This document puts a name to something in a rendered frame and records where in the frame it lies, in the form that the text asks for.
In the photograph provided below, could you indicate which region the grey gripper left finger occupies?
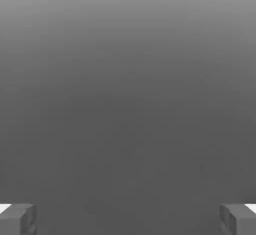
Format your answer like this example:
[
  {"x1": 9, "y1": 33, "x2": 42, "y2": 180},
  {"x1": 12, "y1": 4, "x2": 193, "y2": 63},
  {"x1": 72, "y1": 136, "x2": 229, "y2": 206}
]
[{"x1": 0, "y1": 202, "x2": 38, "y2": 235}]

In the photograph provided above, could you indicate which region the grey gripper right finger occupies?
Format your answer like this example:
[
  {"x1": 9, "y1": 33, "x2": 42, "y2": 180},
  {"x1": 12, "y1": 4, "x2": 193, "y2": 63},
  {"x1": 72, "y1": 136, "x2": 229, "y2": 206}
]
[{"x1": 218, "y1": 202, "x2": 256, "y2": 235}]

